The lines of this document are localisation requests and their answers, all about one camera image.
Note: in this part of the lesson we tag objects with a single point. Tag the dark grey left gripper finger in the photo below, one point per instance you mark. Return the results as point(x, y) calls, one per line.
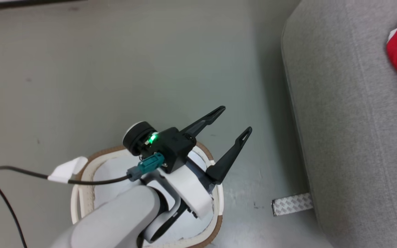
point(202, 122)
point(227, 162)

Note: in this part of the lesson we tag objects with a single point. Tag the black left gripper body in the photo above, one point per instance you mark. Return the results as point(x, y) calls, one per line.
point(174, 148)

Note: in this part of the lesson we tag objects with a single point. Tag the grey fabric sofa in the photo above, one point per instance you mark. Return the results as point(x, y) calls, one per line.
point(350, 120)

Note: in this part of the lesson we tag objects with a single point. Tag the white patterned tape strip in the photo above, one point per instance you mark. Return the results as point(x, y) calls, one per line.
point(293, 204)

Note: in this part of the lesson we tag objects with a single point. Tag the white laundry basket brown rim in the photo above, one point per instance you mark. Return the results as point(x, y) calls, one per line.
point(84, 193)

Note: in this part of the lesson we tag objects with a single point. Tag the white tape tag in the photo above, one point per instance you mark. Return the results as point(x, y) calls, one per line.
point(65, 170)

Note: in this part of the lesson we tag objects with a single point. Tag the white and black baseboard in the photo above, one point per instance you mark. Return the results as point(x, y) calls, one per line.
point(19, 3)

